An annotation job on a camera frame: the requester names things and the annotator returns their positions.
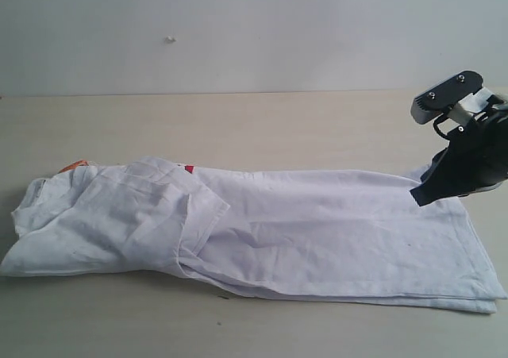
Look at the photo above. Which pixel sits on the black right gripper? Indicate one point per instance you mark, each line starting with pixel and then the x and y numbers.
pixel 475 160

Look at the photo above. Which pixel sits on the white t-shirt red lettering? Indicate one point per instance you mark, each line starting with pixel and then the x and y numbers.
pixel 335 236

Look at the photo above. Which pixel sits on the orange neck label tag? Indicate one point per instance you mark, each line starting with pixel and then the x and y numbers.
pixel 80 163

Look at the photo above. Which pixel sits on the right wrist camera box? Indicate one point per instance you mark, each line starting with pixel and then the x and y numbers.
pixel 458 98

